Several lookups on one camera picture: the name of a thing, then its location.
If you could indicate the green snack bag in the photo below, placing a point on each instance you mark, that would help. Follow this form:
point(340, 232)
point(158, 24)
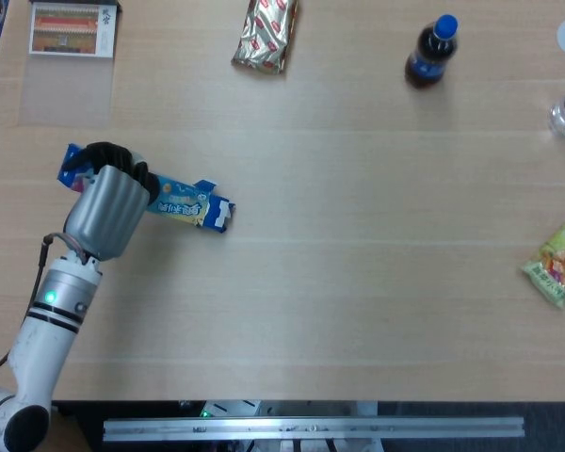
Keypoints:
point(555, 268)

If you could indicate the aluminium rail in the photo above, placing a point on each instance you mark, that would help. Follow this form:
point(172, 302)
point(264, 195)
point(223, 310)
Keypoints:
point(311, 427)

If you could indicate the cola bottle with blue cap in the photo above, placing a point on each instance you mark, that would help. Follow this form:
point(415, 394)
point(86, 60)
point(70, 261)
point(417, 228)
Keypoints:
point(426, 66)

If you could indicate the light blue cookie box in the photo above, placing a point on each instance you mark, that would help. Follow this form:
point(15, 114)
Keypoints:
point(188, 207)

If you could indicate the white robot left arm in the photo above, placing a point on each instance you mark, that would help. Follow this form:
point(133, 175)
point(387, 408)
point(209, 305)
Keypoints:
point(42, 339)

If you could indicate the gold foil snack packet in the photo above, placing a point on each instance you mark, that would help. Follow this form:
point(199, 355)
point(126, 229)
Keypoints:
point(263, 37)

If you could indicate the red picture card box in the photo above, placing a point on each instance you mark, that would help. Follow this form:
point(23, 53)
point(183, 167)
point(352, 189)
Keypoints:
point(66, 28)

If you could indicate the robot left hand silver black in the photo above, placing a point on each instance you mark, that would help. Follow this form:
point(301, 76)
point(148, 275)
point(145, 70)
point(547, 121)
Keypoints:
point(108, 207)

